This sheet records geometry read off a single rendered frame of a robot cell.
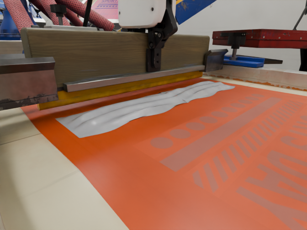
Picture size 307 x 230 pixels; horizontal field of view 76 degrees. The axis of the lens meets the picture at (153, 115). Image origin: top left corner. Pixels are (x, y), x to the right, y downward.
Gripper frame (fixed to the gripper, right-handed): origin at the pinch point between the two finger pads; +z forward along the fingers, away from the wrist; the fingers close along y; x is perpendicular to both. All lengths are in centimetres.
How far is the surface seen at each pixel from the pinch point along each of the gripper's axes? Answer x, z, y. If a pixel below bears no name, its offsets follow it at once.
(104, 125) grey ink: -15.1, 5.6, 9.5
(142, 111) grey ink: -9.1, 5.5, 9.3
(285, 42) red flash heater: 100, -3, -2
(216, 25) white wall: 200, -18, -99
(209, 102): 2.8, 6.0, 12.2
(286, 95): 18.3, 6.1, 19.6
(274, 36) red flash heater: 93, -5, -6
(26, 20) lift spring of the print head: -6, -8, -49
